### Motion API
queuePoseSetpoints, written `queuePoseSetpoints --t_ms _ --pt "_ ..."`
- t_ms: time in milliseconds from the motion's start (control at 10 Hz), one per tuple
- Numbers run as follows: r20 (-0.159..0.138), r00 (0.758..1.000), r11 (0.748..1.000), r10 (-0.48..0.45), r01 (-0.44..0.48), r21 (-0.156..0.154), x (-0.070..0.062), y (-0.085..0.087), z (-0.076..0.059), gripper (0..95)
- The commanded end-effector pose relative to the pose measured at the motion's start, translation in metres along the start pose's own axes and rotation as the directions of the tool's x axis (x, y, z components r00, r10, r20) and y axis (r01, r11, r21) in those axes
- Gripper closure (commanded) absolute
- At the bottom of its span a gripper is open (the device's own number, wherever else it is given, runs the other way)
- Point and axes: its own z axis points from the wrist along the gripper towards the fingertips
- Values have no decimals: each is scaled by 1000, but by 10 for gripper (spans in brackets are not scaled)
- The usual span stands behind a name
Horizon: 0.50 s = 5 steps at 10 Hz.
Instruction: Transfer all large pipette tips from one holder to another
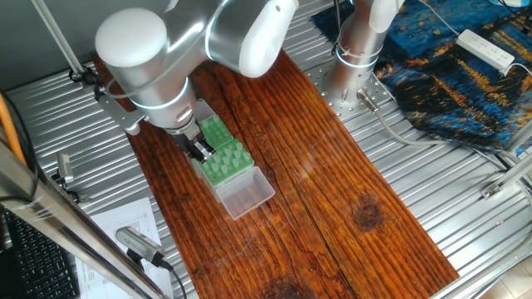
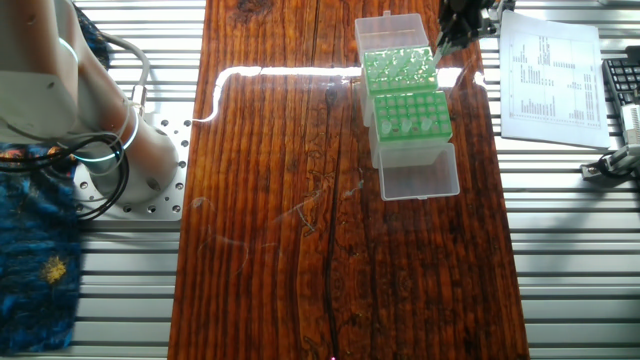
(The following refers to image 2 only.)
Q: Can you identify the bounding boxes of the black keyboard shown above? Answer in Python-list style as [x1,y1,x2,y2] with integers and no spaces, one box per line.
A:
[601,57,640,109]

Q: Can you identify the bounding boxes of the clear box with green rack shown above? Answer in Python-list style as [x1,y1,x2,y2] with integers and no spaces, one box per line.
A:
[353,10,440,127]
[368,90,461,202]

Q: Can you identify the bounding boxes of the brown wooden board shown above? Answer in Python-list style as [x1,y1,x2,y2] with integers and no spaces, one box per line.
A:
[167,0,531,360]

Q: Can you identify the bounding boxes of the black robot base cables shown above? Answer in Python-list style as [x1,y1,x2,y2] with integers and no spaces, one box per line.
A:
[0,138,129,222]

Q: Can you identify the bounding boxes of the silver camera on stand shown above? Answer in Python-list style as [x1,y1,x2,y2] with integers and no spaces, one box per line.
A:
[618,102,640,146]

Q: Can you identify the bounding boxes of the aluminium camera bracket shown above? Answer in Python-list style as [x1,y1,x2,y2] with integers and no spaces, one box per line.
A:
[579,144,640,181]

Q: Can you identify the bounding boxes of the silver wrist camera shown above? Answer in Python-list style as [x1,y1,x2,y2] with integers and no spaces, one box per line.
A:
[479,12,502,37]

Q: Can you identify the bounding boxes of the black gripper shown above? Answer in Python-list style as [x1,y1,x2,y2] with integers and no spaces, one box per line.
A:
[437,0,489,56]

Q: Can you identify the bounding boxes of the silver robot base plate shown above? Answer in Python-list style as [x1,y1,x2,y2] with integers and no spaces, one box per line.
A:
[73,112,190,222]

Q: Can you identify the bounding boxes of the grey robot cable with connector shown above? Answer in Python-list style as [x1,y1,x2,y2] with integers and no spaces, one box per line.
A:
[99,32,152,115]

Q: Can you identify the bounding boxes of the blue starry painted cloth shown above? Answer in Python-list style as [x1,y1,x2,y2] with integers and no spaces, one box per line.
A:
[0,9,112,357]

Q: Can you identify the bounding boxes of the printed white paper sheet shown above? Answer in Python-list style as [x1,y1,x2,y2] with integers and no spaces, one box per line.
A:
[498,9,612,150]

